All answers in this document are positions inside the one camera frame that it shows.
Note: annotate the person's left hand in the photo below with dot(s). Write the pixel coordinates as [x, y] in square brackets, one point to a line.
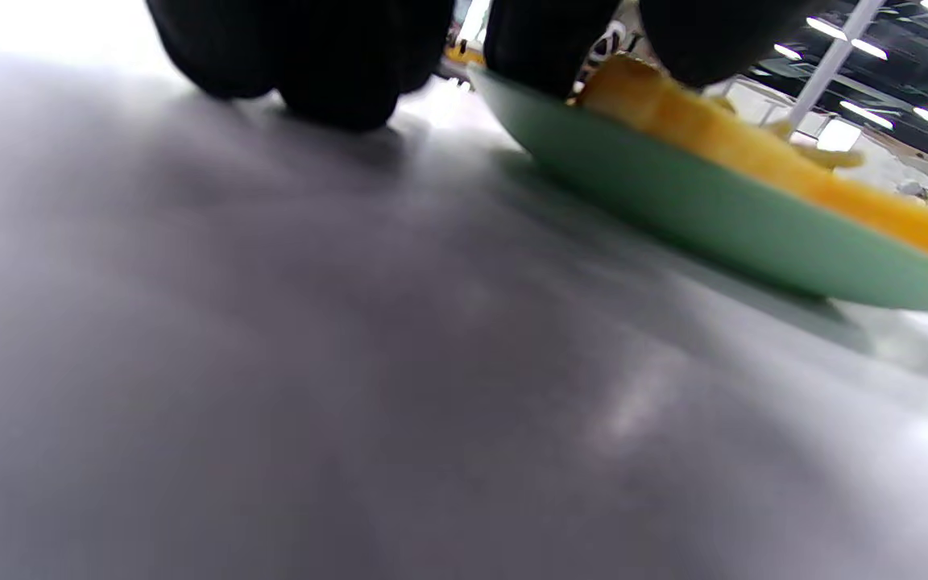
[335, 56]

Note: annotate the green round plate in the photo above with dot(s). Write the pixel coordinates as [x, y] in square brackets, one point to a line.
[673, 209]

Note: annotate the white toast slice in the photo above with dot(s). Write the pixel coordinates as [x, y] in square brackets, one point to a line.
[754, 153]

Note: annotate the white pole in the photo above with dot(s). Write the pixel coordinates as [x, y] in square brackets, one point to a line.
[822, 72]

